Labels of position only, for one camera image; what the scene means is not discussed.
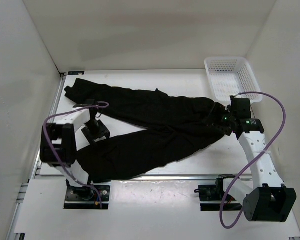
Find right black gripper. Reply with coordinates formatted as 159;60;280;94
201;102;236;137

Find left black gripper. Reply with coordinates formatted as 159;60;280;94
80;119;110;148

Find black trousers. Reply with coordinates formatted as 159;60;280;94
65;78;223;183

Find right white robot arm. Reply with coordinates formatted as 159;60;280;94
214;113;297;223

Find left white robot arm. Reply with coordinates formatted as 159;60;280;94
40;107;110;200

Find white perforated plastic basket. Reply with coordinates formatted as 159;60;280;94
204;56;263;105

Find black label sticker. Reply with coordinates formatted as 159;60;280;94
67;71;85;76

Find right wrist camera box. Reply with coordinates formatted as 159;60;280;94
229;96;252;119

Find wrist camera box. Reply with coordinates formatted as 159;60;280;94
72;99;98;109
229;96;252;119

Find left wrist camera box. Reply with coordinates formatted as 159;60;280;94
72;99;98;109

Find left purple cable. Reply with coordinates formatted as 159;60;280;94
42;101;110;210

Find purple cable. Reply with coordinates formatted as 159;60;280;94
219;91;288;230
42;101;110;210

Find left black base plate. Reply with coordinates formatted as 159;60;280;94
63;185;111;210

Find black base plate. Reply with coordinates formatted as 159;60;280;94
63;185;111;210
193;174;242;212

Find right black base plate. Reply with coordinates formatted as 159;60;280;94
193;174;242;212

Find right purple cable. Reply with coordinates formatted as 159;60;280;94
219;91;288;230

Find aluminium frame rail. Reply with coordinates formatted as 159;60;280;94
7;72;67;240

